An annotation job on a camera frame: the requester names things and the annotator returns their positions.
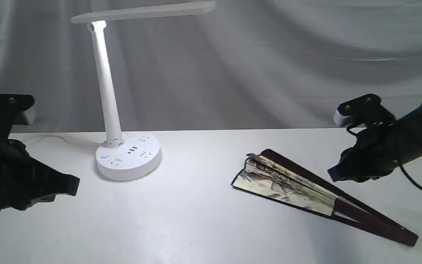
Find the grey backdrop cloth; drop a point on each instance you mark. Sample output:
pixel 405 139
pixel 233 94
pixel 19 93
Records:
pixel 248 64

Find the white desk lamp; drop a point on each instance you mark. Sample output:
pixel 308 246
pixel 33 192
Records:
pixel 126 156

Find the painted paper folding fan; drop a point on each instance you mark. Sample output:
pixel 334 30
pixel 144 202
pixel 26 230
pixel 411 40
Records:
pixel 272 176

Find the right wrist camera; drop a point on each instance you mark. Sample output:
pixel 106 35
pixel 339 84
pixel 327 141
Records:
pixel 364 110

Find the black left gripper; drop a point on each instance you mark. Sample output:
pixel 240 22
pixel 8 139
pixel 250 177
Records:
pixel 44 182

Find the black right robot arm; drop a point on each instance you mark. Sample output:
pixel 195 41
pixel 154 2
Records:
pixel 411 138

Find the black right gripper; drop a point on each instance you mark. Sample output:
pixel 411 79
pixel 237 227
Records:
pixel 365 160

